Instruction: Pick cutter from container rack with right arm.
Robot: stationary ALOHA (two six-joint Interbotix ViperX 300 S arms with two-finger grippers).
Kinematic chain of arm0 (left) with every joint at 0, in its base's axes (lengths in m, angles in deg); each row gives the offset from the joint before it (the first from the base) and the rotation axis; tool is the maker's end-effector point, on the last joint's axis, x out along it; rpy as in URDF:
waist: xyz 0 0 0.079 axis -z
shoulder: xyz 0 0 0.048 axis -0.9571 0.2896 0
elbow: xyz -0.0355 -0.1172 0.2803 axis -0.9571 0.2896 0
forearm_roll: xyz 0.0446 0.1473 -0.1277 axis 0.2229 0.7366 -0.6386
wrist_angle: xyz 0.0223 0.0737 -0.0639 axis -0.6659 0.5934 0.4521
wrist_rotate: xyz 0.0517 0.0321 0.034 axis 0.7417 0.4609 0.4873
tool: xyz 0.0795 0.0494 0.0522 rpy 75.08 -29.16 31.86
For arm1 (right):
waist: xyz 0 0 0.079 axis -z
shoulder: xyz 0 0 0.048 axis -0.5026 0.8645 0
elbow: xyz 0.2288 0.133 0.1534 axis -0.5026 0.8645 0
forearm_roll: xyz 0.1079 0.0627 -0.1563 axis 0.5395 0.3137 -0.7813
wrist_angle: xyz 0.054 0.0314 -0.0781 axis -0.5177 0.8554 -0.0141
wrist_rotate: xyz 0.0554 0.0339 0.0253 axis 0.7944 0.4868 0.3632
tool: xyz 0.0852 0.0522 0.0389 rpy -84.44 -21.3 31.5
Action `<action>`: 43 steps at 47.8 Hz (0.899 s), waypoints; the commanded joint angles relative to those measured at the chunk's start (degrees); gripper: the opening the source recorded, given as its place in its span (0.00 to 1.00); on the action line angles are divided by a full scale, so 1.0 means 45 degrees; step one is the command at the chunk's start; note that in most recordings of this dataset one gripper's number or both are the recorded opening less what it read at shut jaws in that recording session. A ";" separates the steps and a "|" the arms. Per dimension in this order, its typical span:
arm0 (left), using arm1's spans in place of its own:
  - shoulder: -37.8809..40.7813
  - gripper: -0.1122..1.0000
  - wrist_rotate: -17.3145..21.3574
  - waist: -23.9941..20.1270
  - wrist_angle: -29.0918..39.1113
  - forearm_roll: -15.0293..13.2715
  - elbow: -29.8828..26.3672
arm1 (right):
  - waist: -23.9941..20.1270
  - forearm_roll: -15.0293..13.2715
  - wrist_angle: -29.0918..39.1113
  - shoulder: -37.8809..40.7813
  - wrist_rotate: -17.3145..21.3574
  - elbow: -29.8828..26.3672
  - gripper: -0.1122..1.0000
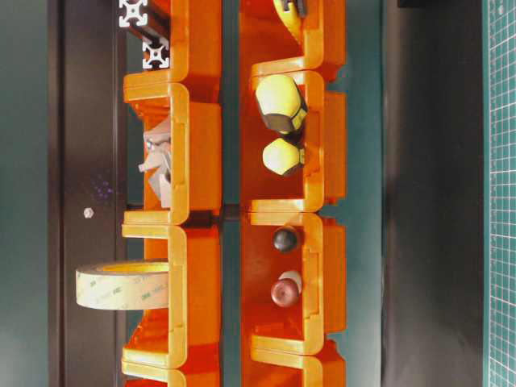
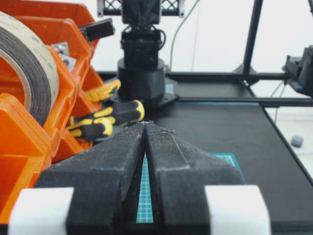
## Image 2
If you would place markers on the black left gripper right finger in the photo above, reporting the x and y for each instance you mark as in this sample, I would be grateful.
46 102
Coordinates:
178 173

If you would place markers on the small grey cap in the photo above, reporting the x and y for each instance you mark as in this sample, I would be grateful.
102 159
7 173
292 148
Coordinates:
297 141

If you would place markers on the yellow black screwdriver handle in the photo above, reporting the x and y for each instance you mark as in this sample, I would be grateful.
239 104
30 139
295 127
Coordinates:
91 129
122 113

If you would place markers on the orange plastic container rack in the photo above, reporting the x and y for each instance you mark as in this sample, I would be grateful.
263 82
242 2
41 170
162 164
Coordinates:
27 148

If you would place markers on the yellow black tool handle rear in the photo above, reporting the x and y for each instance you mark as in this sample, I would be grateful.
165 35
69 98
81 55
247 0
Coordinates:
105 91

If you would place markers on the black device in rack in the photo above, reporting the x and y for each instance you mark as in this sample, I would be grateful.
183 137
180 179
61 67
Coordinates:
97 30

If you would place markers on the teal cutting mat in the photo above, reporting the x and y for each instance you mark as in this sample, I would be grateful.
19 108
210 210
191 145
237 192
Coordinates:
180 117

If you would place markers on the black aluminium frame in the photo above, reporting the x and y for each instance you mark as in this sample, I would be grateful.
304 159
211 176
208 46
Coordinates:
243 74

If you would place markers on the yellow black screwdriver handle middle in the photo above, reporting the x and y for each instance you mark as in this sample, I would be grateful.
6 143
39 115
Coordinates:
122 113

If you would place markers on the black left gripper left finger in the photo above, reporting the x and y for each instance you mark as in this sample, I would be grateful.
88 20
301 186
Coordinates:
106 180

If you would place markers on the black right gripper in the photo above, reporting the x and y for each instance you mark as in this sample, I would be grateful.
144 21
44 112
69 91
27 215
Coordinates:
300 70

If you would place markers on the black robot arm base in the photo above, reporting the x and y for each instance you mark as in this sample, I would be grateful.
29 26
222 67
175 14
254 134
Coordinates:
141 71

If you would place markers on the yellow black screwdriver handle front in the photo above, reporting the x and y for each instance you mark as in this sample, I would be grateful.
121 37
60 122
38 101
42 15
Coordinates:
91 129

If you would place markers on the large grey tape roll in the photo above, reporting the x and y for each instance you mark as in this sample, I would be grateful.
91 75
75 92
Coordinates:
33 63

